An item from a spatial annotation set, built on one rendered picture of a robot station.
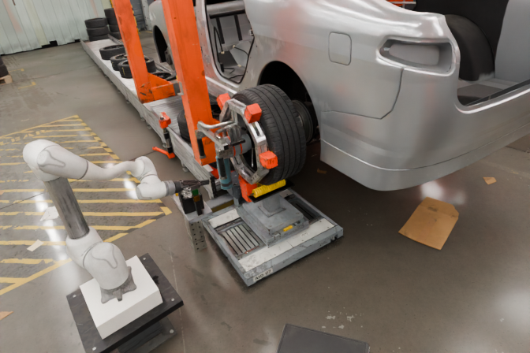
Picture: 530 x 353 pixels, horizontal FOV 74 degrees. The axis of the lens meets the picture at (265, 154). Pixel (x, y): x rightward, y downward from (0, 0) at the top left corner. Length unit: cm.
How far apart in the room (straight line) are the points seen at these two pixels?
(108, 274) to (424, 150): 168
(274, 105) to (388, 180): 78
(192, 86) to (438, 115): 161
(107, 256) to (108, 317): 30
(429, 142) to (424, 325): 109
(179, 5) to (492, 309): 264
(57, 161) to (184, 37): 122
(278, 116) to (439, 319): 149
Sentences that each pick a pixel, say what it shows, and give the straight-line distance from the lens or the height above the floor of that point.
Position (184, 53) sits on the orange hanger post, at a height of 140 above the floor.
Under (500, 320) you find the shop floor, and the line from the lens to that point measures 255.
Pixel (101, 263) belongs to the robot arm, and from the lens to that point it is 200.
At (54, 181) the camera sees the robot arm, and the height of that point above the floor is 106.
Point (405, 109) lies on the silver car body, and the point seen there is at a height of 124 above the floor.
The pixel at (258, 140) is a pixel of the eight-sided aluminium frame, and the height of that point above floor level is 97.
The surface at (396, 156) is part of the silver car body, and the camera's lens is 184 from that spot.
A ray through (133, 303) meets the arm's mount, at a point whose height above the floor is 40.
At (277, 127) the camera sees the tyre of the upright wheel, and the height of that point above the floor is 102.
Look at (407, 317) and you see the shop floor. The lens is 239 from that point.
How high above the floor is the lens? 187
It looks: 28 degrees down
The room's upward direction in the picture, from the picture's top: 6 degrees counter-clockwise
